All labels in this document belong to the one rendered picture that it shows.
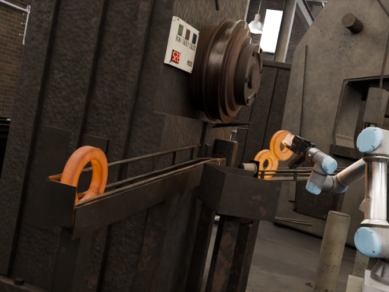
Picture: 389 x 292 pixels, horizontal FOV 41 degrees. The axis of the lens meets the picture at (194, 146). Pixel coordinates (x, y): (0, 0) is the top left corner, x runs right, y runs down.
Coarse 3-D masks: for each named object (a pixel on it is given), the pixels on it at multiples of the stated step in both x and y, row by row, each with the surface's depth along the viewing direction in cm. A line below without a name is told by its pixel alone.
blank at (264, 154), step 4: (260, 152) 277; (264, 152) 277; (268, 152) 278; (256, 156) 277; (260, 156) 276; (264, 156) 277; (268, 156) 279; (272, 156) 280; (260, 160) 276; (264, 160) 277; (268, 160) 283; (272, 160) 281; (276, 160) 282; (260, 164) 276; (272, 164) 281; (276, 164) 283; (260, 168) 277; (268, 168) 282; (272, 168) 282; (276, 168) 283; (260, 172) 277; (268, 172) 280; (272, 172) 282; (268, 176) 281
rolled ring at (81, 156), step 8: (80, 152) 134; (88, 152) 135; (96, 152) 139; (72, 160) 132; (80, 160) 133; (88, 160) 136; (96, 160) 141; (104, 160) 144; (64, 168) 132; (72, 168) 131; (80, 168) 133; (96, 168) 144; (104, 168) 145; (64, 176) 131; (72, 176) 131; (96, 176) 145; (104, 176) 146; (72, 184) 131; (96, 184) 145; (104, 184) 147; (88, 192) 145; (96, 192) 144
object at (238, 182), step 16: (208, 176) 188; (224, 176) 172; (240, 176) 172; (208, 192) 184; (224, 192) 171; (240, 192) 173; (256, 192) 174; (272, 192) 176; (224, 208) 172; (240, 208) 173; (256, 208) 175; (272, 208) 176; (224, 224) 186; (224, 240) 186; (224, 256) 187; (208, 272) 192; (224, 272) 188; (208, 288) 189; (224, 288) 188
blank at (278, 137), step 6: (276, 132) 271; (282, 132) 269; (288, 132) 271; (276, 138) 267; (282, 138) 270; (270, 144) 269; (276, 144) 267; (270, 150) 269; (276, 150) 268; (282, 150) 275; (288, 150) 273; (276, 156) 269; (282, 156) 271; (288, 156) 274
